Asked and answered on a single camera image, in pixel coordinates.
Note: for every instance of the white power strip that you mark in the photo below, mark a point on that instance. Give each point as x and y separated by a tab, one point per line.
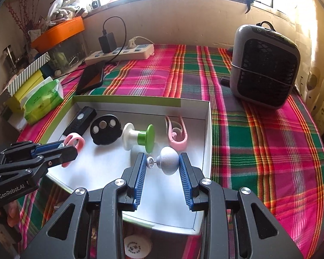
140	52

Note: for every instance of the black round disc gadget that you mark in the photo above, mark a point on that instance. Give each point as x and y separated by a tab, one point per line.
105	130

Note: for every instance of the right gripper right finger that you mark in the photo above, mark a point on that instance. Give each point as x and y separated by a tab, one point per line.
257	233

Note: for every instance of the pink white clip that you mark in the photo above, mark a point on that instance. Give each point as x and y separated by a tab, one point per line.
176	133

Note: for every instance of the black smartphone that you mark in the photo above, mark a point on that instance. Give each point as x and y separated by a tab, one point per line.
91	78

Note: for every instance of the pink clip camera gadget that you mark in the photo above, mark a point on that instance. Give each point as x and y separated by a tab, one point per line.
75	140

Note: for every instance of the grey portable heater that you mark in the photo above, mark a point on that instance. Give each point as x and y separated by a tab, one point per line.
264	66

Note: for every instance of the yellow box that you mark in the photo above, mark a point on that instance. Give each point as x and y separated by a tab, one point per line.
14	102

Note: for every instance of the green white cardboard box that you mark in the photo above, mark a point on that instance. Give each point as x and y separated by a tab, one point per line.
162	206

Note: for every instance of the white plug in strip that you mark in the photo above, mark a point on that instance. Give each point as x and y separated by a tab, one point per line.
132	42

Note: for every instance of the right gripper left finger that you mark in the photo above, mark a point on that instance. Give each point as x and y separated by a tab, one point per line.
67	234

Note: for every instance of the striped white box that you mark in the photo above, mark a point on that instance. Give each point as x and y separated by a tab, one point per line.
27	72

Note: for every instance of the orange box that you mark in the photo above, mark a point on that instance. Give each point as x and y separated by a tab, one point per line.
58	34

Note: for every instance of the green tissue pack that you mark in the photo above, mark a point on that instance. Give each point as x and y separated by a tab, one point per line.
42	99

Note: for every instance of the person hand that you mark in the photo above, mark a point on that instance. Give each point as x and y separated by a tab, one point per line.
13	214

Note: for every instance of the green white spool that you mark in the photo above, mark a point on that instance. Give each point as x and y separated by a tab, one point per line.
132	137

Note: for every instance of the black charger plug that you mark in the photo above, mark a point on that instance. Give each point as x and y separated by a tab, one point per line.
107	43

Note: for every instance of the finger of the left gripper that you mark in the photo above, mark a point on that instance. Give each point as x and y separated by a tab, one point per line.
27	149
53	158

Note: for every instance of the black rectangular bike light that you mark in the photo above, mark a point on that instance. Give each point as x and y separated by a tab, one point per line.
81	121

